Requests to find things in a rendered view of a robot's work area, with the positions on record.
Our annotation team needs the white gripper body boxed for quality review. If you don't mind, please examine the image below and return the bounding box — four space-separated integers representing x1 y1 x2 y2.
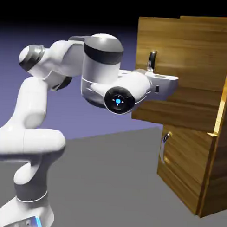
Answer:
144 71 179 101

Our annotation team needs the large wooden cabinet door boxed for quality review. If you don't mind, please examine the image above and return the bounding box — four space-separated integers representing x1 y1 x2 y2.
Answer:
130 13 227 134

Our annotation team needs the small wooden cabinet door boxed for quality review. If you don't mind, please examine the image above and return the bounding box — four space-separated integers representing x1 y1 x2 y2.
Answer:
155 124 218 216

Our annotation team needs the wooden cabinet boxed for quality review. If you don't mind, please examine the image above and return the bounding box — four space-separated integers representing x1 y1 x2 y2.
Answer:
155 14 227 220

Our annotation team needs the dark curved metal handle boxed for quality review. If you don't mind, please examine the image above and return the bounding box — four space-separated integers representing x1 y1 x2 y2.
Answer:
146 50 158 73

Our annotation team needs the silver curved metal handle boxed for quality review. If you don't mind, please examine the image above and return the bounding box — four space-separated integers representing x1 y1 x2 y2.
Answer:
159 131 173 165

